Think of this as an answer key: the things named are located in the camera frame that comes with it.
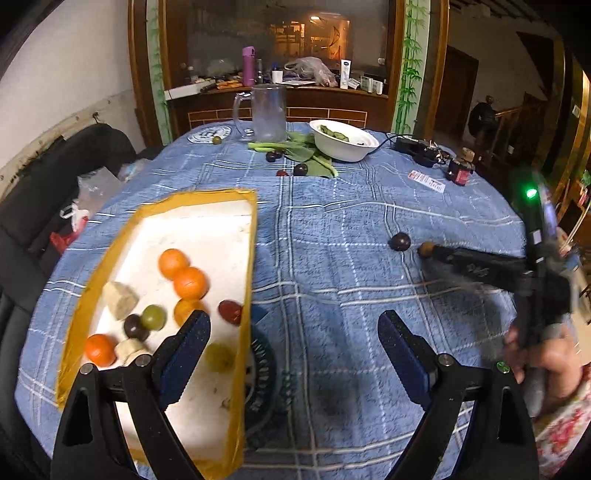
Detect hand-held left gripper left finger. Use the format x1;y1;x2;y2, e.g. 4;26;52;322
50;309;212;480

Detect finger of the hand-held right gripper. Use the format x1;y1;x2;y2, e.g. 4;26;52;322
418;242;529;298

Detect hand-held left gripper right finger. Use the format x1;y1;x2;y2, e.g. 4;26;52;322
378;310;541;480

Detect large peeled banana piece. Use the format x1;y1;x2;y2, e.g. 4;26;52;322
115;339;151;367

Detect dark purple grape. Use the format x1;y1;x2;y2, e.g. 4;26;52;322
123;314;151;340

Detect red grape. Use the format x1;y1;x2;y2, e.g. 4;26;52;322
218;300;243;326

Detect orange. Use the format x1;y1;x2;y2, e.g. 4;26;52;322
84;333;117;367
158;248;190;280
174;298;206;326
173;267;209;300

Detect white foam tray yellow edge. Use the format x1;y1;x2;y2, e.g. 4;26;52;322
55;187;259;478

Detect person's right forearm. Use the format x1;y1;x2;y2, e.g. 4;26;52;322
531;364;591;478

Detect person's right hand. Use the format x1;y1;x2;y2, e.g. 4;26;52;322
502;323;585;414

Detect black and red battery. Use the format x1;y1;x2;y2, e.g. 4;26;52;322
445;159;474;186

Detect white and red card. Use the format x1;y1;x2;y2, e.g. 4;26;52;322
409;170;446;192

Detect blue checked tablecloth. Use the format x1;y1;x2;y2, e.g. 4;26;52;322
14;121;550;480

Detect dark figure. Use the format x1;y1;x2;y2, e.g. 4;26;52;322
468;95;502;146

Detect wooden stair railing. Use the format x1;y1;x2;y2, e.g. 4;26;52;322
496;92;546;153

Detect red plastic bag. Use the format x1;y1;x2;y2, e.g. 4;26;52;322
50;217;88;254

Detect wooden door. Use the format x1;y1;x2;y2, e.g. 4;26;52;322
434;46;478;139

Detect white bowl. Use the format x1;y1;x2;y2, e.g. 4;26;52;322
308;119;380;163

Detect clear plastic bag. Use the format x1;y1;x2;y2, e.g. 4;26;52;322
76;167;123;208

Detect green vegetables in bowl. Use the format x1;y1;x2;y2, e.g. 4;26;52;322
320;124;352;143

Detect black sofa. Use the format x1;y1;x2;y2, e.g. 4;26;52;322
0;124;153;480

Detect bamboo painted panel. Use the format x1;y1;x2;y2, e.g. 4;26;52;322
145;0;174;144
392;0;432;136

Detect leafy green vegetable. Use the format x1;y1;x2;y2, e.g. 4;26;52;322
248;131;339;178

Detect wooden counter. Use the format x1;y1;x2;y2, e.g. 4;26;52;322
166;85;391;141

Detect clear glass pitcher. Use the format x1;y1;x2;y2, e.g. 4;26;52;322
232;84;288;143

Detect pink plastic bag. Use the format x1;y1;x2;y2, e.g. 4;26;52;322
284;56;339;88

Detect white board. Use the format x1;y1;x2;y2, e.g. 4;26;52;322
165;84;204;100

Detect purple bottle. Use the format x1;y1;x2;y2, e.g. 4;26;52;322
241;46;257;88

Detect black charger with cables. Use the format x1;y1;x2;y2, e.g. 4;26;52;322
394;136;451;168

